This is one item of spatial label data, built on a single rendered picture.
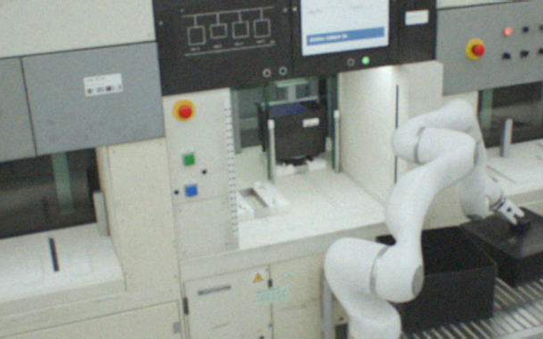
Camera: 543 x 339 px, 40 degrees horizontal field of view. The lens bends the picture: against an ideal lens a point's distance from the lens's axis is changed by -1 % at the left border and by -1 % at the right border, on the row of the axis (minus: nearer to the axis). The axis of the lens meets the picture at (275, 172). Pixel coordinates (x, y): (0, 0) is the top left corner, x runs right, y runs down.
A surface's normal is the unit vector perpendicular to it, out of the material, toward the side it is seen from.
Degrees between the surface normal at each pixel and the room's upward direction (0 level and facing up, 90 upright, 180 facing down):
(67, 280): 0
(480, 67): 90
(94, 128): 90
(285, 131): 90
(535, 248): 0
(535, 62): 90
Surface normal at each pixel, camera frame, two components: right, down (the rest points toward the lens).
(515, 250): -0.04, -0.93
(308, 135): 0.33, 0.34
